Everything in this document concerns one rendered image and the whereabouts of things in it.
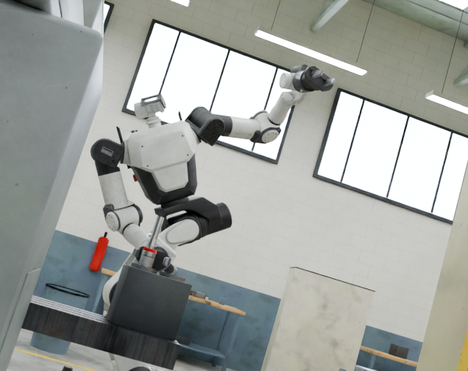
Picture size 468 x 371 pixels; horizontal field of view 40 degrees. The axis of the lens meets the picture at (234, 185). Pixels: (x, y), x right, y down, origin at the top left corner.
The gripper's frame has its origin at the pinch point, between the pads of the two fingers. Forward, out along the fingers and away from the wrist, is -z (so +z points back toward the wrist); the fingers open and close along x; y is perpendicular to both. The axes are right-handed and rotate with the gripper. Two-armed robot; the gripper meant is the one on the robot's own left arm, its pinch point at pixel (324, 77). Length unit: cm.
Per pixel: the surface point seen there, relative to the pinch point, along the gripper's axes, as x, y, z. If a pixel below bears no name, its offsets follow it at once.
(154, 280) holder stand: 21, -95, -15
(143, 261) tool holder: 26, -92, -10
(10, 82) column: 90, -73, -82
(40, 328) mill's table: 45, -124, -17
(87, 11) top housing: 84, -37, -18
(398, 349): -561, -35, 575
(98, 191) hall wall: -88, -61, 737
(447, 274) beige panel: -89, -36, -5
